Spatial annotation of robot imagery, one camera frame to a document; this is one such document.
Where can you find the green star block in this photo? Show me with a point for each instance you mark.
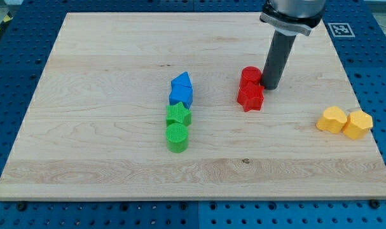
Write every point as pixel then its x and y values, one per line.
pixel 177 113

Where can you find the green cylinder block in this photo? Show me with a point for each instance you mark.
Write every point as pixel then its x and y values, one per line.
pixel 177 137

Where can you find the blue cube block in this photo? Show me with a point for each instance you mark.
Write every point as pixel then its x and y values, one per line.
pixel 182 94

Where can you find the blue triangle block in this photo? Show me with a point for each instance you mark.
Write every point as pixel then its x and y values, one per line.
pixel 183 79

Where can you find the red star block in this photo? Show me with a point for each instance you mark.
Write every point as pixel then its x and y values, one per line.
pixel 250 97

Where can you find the light wooden board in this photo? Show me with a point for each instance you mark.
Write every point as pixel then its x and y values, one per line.
pixel 95 128

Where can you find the red cylinder block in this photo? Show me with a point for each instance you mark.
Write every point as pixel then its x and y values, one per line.
pixel 250 74

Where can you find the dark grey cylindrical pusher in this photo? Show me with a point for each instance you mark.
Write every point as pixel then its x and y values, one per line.
pixel 276 60

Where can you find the yellow heart block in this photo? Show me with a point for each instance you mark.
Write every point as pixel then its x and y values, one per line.
pixel 332 120

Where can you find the yellow hexagon block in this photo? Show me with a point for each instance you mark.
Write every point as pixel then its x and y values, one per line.
pixel 358 125

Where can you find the white fiducial marker tag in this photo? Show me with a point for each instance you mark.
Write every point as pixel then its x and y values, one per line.
pixel 341 30

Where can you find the yellow black hazard tape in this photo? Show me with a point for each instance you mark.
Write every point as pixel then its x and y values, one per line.
pixel 5 23

